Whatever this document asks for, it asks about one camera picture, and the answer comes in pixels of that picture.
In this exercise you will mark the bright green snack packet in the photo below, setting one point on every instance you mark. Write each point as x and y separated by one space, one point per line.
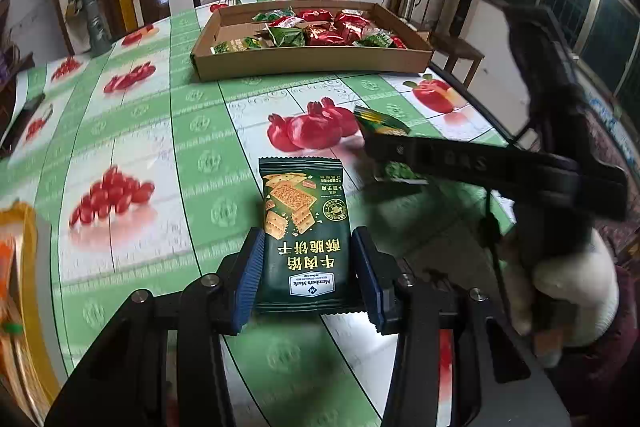
382 124

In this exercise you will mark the wooden stool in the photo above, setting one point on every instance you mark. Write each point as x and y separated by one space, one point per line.
457 52

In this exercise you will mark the white tray with yellow tape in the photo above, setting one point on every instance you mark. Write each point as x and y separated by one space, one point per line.
25 297

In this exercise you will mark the barred window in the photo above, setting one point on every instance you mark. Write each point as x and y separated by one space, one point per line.
575 7

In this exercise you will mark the orange snack packet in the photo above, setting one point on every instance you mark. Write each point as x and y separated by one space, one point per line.
6 252

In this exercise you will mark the cardboard tray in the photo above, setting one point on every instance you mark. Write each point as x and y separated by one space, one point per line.
310 57

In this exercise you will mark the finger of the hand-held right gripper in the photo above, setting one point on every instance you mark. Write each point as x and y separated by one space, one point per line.
450 159

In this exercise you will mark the steel kettle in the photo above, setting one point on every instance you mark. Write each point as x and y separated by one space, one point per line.
410 3

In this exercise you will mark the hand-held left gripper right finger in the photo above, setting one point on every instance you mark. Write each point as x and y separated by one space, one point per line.
369 282

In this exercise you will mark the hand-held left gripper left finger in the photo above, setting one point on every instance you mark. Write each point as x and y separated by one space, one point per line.
250 277

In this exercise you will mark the person's right hand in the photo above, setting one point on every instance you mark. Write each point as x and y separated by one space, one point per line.
575 297

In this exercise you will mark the pile of red green packets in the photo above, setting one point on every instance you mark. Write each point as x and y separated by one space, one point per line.
320 31

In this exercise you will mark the grey green bottle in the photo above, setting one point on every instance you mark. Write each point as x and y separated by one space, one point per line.
95 24

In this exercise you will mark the dark green cracker packet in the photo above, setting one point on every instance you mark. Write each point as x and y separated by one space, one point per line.
302 232

